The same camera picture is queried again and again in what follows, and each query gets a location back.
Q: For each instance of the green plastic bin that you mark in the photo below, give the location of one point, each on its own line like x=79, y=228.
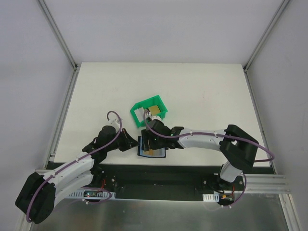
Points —
x=141, y=108

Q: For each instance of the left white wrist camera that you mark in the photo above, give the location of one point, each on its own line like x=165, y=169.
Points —
x=114, y=122

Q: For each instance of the right white cable duct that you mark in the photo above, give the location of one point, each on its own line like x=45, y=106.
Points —
x=211, y=197

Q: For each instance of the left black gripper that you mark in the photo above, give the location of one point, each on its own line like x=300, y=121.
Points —
x=123, y=140

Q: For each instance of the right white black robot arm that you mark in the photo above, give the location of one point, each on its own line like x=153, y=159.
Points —
x=238, y=147

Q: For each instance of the aluminium frame rail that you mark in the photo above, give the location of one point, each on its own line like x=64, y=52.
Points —
x=267, y=184

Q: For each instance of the left white cable duct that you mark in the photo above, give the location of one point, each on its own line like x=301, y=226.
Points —
x=91, y=194

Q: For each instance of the white cable duct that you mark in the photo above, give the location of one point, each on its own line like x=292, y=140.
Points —
x=91, y=194
x=211, y=197

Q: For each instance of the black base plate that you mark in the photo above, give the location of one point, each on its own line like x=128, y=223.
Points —
x=174, y=183

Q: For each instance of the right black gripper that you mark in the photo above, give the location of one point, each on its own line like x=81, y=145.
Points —
x=146, y=140

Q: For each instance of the black leather card holder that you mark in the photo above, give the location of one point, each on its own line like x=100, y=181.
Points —
x=160, y=153

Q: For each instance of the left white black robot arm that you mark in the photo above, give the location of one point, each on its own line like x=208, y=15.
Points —
x=41, y=193

